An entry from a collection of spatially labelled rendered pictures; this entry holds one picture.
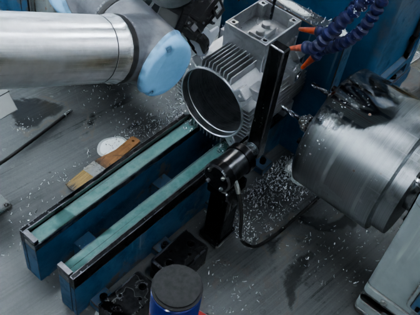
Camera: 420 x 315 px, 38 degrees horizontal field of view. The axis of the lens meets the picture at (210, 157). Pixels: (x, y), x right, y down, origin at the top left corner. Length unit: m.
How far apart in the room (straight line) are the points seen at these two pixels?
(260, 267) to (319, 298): 0.13
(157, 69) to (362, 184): 0.43
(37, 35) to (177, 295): 0.33
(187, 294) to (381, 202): 0.46
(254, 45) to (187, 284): 0.59
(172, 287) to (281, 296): 0.53
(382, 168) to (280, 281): 0.34
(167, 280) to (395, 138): 0.49
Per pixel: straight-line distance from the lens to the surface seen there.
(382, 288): 1.16
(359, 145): 1.04
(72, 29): 0.72
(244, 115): 1.16
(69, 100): 1.51
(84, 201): 1.15
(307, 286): 1.23
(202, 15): 1.07
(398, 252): 1.08
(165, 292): 0.70
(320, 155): 1.06
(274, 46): 0.98
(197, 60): 1.18
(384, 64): 1.47
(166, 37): 0.79
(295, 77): 1.23
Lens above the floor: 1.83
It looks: 48 degrees down
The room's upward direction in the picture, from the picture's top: 9 degrees clockwise
